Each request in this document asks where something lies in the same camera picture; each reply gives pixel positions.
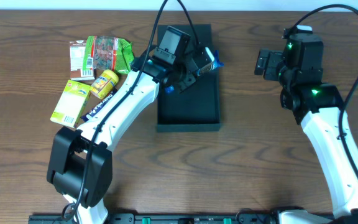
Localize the blue Oreo cookie pack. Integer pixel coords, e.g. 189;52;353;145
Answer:
165;46;225;95

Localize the dark green folding box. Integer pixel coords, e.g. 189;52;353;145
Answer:
152;24;221;133

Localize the green snack bag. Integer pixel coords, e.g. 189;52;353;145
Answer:
82;36;134;74

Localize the yellow green carton box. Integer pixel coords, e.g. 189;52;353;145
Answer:
50;80;90;128

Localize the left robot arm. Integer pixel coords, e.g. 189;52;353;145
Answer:
47;45;219;223

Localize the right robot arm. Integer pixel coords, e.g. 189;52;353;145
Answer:
254;33;358;223

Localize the yellow plastic jar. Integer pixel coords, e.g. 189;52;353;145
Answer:
90;70;119;100

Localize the purple Dairy Milk bar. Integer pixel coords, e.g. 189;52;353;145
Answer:
80;88;117;122

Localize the brown white carton box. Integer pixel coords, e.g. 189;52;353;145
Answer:
70;40;94;82

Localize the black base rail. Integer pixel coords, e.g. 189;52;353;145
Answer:
28;212;335;224

